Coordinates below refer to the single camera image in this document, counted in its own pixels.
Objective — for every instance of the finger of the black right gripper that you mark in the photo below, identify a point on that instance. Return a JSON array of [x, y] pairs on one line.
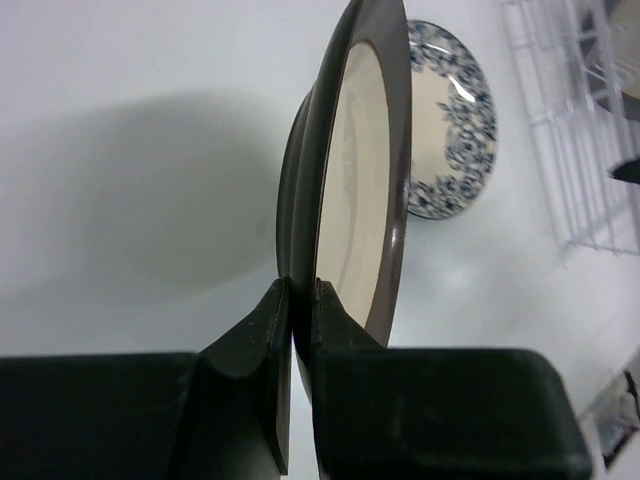
[[627, 171]]

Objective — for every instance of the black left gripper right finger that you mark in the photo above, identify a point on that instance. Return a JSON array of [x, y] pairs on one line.
[[435, 413]]

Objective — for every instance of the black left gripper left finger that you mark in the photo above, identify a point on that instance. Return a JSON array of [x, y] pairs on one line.
[[221, 413]]

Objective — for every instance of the blue floral white plate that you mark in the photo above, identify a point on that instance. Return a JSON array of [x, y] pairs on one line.
[[454, 124]]

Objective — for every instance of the white wire dish rack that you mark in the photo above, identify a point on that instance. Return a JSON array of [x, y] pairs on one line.
[[578, 70]]

